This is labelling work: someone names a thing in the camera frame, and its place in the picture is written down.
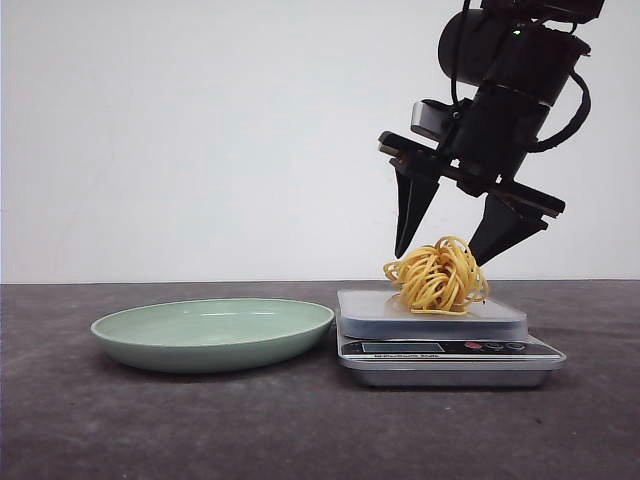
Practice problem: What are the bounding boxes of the yellow vermicelli noodle bundle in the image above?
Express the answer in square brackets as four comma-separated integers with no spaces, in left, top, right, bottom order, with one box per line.
[383,236,490,315]

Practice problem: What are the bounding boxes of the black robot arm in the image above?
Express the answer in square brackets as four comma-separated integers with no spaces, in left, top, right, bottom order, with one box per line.
[379,1,602,264]

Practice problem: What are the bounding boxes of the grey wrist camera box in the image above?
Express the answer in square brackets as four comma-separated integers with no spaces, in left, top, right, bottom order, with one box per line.
[410,98,472,145]

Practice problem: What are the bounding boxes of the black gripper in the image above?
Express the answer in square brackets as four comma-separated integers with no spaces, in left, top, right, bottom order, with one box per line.
[379,83,565,264]

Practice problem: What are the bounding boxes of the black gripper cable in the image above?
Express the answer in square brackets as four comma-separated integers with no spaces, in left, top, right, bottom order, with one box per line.
[527,72,592,154]

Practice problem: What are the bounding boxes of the silver digital kitchen scale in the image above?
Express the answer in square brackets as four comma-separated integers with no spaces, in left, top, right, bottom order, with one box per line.
[336,289,566,387]

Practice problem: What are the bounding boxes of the light green plate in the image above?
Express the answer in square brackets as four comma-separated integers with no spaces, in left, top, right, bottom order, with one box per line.
[90,298,334,374]

